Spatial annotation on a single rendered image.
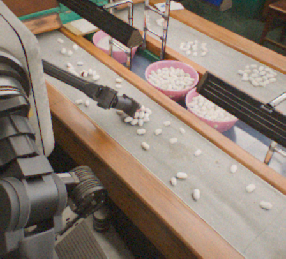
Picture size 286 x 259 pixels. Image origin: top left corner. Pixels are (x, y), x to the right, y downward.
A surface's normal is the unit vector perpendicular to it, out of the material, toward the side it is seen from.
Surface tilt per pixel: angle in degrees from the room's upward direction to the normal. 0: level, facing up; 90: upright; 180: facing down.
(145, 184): 0
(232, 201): 0
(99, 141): 0
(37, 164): 39
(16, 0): 90
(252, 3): 90
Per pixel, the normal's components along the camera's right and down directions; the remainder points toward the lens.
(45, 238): 0.82, -0.23
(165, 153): 0.06, -0.75
